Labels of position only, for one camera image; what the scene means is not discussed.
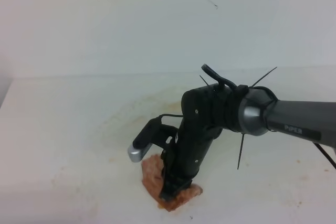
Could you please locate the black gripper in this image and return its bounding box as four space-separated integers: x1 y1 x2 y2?
159 119 221 202

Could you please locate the pink brown wiping rag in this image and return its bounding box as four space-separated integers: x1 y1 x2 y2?
141 154 203 211

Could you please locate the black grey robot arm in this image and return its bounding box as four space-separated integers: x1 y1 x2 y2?
159 84 335 201

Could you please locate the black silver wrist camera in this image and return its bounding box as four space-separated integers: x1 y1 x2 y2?
128 114 178 163

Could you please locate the black camera cable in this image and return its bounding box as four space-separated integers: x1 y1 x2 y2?
156 113 184 121

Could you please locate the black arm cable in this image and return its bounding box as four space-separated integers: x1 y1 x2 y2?
312 142 336 170

